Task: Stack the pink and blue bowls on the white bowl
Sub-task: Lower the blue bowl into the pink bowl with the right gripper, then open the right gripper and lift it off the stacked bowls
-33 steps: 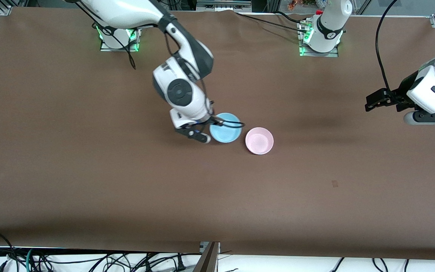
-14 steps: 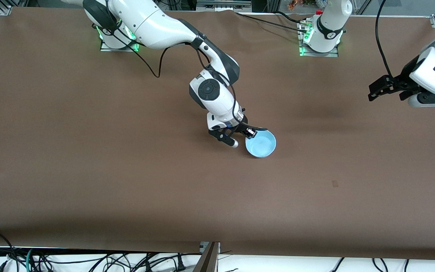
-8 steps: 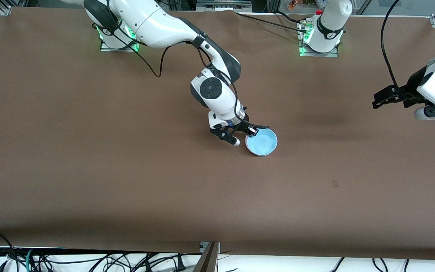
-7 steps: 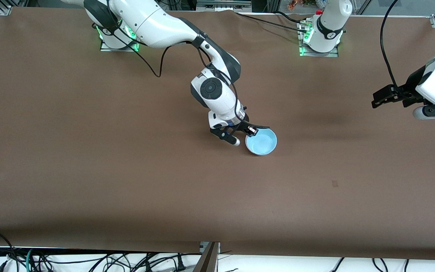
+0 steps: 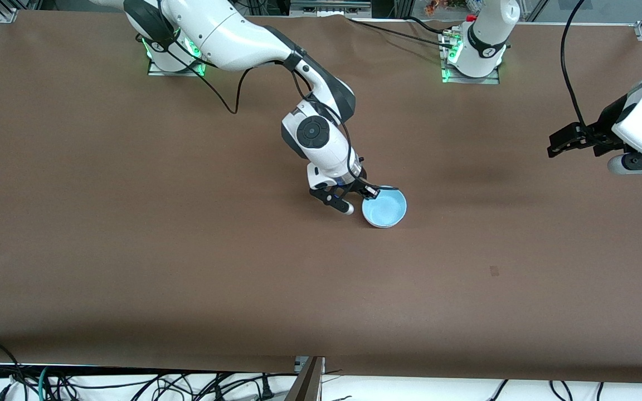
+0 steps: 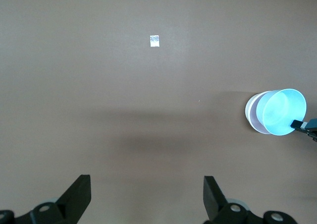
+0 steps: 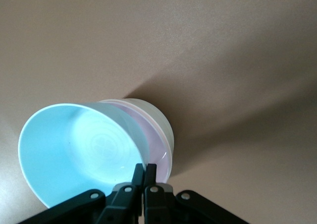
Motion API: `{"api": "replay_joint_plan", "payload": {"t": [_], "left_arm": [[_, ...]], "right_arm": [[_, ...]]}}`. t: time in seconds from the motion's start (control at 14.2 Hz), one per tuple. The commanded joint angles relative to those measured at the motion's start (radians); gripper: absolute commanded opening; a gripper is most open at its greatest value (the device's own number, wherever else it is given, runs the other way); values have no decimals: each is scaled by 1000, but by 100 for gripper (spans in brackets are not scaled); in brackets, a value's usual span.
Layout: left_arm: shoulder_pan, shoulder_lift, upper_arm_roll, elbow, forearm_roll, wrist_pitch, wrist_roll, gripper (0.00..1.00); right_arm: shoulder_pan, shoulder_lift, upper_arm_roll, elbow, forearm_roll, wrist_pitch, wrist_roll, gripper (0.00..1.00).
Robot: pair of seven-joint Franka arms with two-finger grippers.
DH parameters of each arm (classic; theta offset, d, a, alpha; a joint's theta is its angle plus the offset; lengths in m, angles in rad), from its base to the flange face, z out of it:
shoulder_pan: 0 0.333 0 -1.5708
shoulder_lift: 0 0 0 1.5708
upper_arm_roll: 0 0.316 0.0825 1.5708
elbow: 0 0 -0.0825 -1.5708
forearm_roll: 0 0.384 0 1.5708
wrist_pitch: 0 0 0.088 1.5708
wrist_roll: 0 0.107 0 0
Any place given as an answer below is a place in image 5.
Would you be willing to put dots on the brown table cover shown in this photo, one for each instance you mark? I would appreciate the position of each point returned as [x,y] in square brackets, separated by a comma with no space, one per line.
[298,267]

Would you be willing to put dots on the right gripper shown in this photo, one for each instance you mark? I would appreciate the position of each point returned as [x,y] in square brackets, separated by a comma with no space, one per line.
[358,184]

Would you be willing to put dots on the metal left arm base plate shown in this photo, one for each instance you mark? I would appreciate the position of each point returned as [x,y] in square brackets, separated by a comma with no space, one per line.
[468,80]

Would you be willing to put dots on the dark brown post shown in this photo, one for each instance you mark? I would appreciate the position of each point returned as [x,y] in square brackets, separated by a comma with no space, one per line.
[305,387]

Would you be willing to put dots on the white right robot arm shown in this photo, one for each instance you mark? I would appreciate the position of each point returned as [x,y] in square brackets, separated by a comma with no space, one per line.
[226,33]

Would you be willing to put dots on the blue bowl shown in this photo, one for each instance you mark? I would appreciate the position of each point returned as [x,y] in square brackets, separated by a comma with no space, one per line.
[385,209]

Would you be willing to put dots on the orange background item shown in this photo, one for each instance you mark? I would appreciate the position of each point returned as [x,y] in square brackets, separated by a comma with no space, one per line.
[435,6]

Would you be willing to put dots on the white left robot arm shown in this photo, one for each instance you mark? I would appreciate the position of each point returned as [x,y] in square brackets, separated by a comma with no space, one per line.
[485,44]

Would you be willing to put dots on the black power plug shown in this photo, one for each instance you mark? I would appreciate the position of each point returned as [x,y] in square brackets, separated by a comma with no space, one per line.
[267,391]

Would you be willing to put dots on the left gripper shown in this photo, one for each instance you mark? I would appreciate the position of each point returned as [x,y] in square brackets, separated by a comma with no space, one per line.
[601,130]

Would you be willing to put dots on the aluminium frame rail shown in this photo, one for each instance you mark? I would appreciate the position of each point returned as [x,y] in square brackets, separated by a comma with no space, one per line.
[329,6]

